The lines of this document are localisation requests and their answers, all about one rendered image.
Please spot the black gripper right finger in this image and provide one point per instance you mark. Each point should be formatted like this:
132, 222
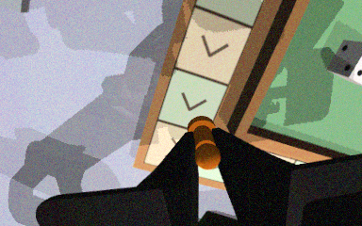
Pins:
266, 190

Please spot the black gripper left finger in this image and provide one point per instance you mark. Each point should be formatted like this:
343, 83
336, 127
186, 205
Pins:
168, 196

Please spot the orange game pawn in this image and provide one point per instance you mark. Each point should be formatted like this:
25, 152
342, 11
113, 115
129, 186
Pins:
207, 155

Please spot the white die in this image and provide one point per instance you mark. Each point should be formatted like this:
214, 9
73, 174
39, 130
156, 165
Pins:
347, 62

